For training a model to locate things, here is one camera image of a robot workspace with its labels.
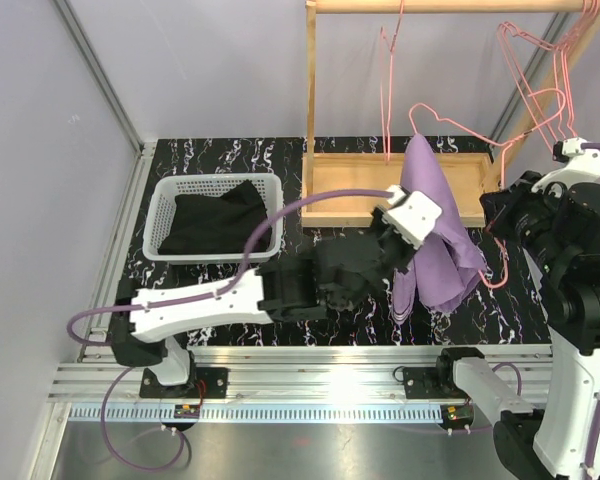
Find purple garment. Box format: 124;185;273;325
391;134;486;325

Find white plastic basket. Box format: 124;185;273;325
142;173;284;265

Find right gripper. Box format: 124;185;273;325
482;170;571;274

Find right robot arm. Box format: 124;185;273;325
433;171;600;479

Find pink wire hanger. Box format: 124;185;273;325
380;0;405;165

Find black trousers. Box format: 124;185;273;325
158;180;267;256

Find wooden clothes rack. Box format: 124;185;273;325
301;1;577;228

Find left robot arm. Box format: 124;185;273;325
108;201;439;397

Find aluminium corner post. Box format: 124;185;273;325
51;0;144;155

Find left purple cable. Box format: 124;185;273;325
65;188;396;356

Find aluminium rail base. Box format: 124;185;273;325
47;344;592;424

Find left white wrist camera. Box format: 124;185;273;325
382;185;442;250

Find black marbled mat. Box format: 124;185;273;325
116;137;549;347

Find empty pink wire hangers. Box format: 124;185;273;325
495;0;600;146

